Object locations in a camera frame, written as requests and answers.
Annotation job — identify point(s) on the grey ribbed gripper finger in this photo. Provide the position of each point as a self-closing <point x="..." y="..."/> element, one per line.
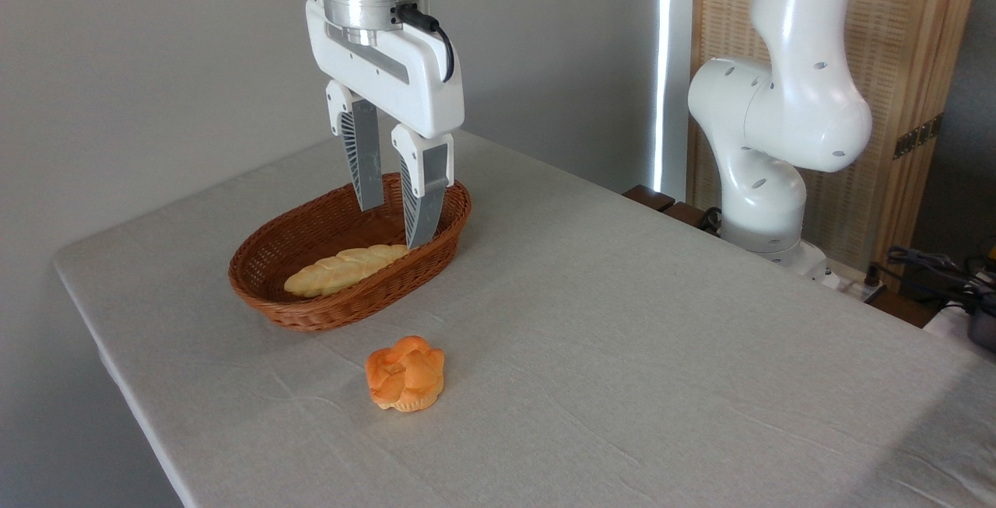
<point x="424" y="181"/>
<point x="366" y="158"/>

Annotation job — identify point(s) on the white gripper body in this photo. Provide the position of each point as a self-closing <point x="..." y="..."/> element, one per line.
<point x="424" y="88"/>

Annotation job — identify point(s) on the orange flower-shaped bread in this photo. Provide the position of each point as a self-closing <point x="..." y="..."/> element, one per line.
<point x="406" y="376"/>

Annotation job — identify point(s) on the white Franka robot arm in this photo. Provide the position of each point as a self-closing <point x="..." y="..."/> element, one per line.
<point x="778" y="103"/>

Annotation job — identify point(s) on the long pale braided bread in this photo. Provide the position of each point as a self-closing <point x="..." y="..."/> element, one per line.
<point x="342" y="268"/>

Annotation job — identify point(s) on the brown woven wicker basket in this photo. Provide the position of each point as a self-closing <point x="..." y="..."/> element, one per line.
<point x="350" y="313"/>

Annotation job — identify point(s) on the dark brown wooden block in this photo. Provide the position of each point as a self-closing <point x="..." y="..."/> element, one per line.
<point x="648" y="197"/>
<point x="689" y="215"/>

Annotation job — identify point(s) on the grey tablecloth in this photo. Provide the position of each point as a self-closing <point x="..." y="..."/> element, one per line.
<point x="622" y="376"/>

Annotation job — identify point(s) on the white power strip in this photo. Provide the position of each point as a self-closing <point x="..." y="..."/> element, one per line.
<point x="848" y="282"/>

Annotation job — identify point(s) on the dark metal screen hinge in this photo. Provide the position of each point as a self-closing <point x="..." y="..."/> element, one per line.
<point x="918" y="136"/>

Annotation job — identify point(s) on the white vertical frame strip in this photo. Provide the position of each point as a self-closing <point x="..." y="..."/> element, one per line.
<point x="673" y="64"/>

